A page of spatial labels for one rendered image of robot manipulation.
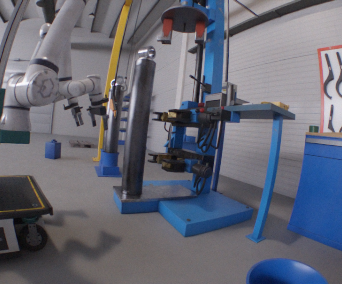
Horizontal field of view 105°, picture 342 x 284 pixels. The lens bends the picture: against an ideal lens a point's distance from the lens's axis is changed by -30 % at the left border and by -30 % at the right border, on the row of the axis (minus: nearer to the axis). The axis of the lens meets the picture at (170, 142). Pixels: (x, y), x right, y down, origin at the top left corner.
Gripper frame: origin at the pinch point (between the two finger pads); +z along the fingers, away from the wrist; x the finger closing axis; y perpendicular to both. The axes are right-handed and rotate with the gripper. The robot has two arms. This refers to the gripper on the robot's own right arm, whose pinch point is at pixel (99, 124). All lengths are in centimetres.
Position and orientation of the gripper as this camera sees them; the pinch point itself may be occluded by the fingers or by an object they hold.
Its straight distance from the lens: 127.4
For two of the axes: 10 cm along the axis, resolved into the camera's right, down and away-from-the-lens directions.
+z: 0.1, 9.0, 4.4
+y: -5.4, 3.8, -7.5
